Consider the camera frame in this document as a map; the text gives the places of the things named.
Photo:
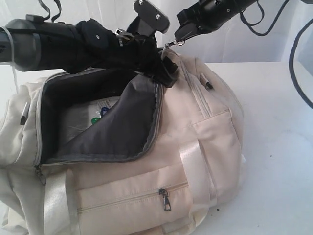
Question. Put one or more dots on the cream duffel bag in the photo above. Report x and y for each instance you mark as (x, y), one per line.
(154, 164)

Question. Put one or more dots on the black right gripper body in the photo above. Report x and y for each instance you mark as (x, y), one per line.
(210, 15)

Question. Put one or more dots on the clear plastic document sleeve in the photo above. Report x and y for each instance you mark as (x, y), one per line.
(76, 119)

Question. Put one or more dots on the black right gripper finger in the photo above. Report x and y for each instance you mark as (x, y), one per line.
(187, 31)

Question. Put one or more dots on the key bunch with colourful tags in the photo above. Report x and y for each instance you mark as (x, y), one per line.
(99, 114)

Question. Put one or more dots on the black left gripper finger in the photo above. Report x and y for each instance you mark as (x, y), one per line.
(161, 70)

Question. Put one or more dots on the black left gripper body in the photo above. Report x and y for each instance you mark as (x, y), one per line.
(101, 48)

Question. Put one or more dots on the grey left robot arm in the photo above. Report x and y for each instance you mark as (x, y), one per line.
(32, 44)

